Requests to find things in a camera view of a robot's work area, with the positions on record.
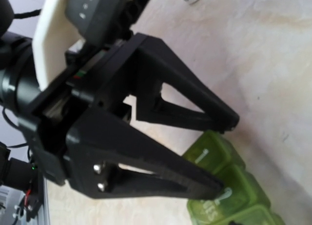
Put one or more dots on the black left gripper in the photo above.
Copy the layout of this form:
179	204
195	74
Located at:
48	118

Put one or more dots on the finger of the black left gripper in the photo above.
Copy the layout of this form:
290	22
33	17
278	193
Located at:
108	158
167	92

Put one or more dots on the green pill organizer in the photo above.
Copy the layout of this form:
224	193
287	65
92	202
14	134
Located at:
242	200

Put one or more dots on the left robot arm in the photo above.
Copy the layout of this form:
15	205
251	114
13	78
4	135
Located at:
19	86

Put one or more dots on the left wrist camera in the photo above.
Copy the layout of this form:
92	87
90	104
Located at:
62	23

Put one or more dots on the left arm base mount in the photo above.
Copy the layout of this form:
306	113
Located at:
30	182

